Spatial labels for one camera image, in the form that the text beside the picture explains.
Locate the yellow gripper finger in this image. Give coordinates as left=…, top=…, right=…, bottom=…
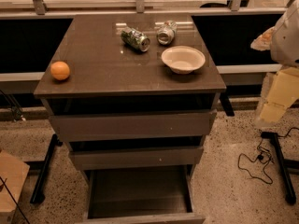
left=250, top=27, right=275, bottom=51
left=259, top=67, right=299, bottom=123

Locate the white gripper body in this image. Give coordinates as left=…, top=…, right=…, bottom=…
left=270, top=0, right=299, bottom=67

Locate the orange fruit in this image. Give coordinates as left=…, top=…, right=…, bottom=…
left=50, top=62, right=70, bottom=80

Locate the grey drawer cabinet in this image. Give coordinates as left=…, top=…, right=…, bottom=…
left=33, top=13, right=227, bottom=224

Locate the bottom open grey drawer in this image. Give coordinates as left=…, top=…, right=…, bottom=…
left=77, top=166, right=205, bottom=224

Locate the middle grey drawer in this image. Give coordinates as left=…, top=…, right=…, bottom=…
left=69, top=147, right=204, bottom=170

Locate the top grey drawer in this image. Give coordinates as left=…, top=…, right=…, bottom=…
left=50, top=110, right=216, bottom=142

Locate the white paper bowl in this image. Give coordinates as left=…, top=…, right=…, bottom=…
left=161, top=46, right=206, bottom=75

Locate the silver crushed soda can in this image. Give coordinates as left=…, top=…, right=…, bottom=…
left=156, top=21, right=178, bottom=46

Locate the green crushed soda can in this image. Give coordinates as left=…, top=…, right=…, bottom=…
left=121, top=27, right=150, bottom=52

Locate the black left table leg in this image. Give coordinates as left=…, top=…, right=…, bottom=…
left=30, top=133, right=62, bottom=204

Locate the brown cardboard box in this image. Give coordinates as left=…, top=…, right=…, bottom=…
left=0, top=150, right=29, bottom=224

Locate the black cable on floor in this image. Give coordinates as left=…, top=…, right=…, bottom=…
left=237, top=126, right=299, bottom=186

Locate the black thin cable left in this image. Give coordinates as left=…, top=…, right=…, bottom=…
left=0, top=175, right=32, bottom=224

